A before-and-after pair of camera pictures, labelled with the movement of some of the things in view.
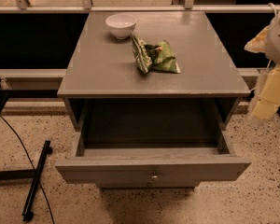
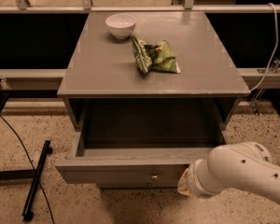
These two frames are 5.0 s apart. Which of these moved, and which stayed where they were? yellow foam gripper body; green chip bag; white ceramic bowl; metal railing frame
Moved: yellow foam gripper body
Stayed: metal railing frame; white ceramic bowl; green chip bag
